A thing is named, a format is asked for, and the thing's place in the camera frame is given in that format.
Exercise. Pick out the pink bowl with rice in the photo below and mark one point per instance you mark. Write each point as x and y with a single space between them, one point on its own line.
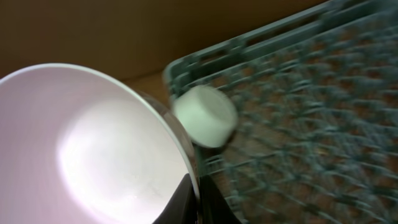
78 146

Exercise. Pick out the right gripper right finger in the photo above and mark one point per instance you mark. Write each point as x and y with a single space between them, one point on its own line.
215 209

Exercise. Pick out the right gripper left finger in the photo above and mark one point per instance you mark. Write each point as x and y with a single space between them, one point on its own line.
182 207

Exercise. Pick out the white bowl with walnut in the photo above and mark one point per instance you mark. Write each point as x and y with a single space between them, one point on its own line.
207 114

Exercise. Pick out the grey dishwasher rack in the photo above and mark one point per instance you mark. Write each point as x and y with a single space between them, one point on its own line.
316 95

